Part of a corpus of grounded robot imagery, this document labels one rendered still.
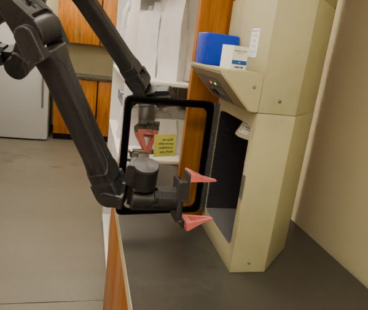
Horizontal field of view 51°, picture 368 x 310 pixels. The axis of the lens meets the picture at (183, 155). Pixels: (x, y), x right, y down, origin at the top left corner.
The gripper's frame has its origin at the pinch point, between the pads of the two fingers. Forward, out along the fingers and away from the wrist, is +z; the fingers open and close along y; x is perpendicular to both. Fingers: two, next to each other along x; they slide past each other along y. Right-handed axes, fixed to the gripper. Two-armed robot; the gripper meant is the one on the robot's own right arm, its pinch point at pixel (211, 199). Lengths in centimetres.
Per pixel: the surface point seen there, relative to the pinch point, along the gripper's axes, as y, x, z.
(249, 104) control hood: 23.8, 5.2, 9.5
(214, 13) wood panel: 51, 39, 8
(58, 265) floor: -101, 175, -46
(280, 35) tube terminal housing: 41.3, 3.4, 14.7
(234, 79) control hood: 29.6, 4.5, 4.4
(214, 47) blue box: 38.8, 23.0, 4.2
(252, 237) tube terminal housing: -13.8, 9.3, 17.0
